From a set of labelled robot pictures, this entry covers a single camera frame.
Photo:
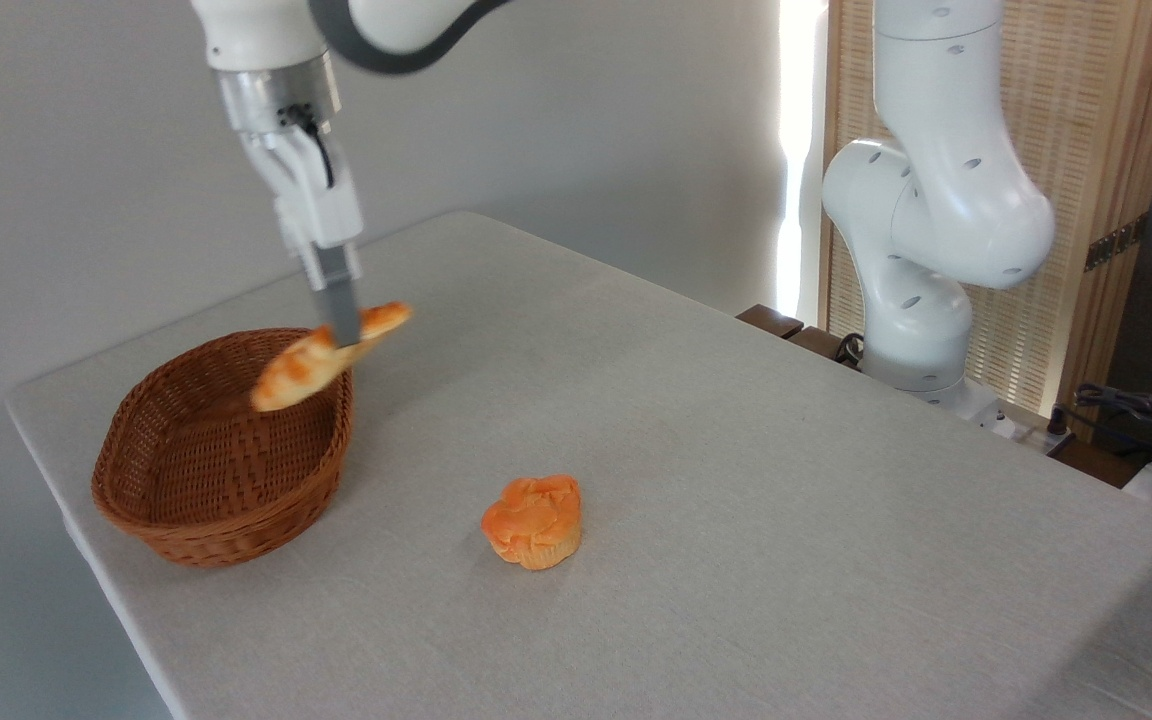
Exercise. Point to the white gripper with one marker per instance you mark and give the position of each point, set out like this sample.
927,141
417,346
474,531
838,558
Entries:
311,195

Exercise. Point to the golden twisted bread loaf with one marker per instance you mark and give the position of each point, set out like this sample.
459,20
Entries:
291,380

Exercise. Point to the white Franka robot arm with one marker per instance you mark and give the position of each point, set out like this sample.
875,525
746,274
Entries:
946,200

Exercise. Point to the brown wicker basket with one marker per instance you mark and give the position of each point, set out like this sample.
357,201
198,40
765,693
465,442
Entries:
236,525

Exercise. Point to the orange muffin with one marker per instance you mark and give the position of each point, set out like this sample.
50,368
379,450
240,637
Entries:
536,520

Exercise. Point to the dark brown wooden block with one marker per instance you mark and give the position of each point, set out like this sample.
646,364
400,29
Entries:
769,320
816,342

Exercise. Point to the beige tablecloth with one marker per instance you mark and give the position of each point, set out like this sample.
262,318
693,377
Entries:
736,550

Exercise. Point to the white power strip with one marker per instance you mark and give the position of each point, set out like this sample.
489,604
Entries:
1041,435

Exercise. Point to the dark metal screen hinge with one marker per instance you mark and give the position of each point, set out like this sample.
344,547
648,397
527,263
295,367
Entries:
1116,243

